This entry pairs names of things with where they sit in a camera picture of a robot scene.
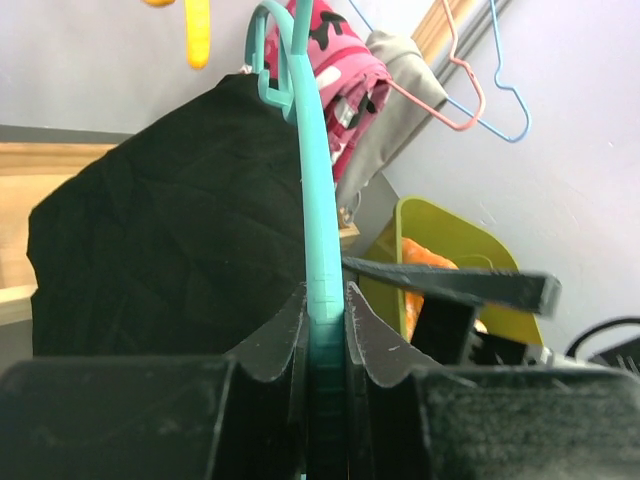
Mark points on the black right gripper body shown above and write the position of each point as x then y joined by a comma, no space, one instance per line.
446,332

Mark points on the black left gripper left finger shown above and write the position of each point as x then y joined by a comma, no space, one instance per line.
264,424

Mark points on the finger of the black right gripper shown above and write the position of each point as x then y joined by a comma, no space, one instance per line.
535,293

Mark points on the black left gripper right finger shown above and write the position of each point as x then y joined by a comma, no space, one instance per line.
386,439

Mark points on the teal plastic hanger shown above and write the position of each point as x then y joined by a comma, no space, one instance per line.
276,49

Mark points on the orange patterned trousers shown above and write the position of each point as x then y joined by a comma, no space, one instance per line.
432,277

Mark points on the black trousers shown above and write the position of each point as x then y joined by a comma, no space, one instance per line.
184,239

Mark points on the blue wire hanger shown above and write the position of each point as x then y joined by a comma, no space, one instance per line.
505,85

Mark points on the grey trousers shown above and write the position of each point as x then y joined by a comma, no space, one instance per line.
400,120

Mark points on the pink wire hanger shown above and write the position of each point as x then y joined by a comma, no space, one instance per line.
450,75

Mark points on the pink camouflage trousers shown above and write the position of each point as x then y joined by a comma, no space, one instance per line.
353,83

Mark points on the yellow plastic hanger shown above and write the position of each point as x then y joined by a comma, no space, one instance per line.
198,32

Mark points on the olive green plastic basket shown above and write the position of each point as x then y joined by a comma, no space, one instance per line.
454,238

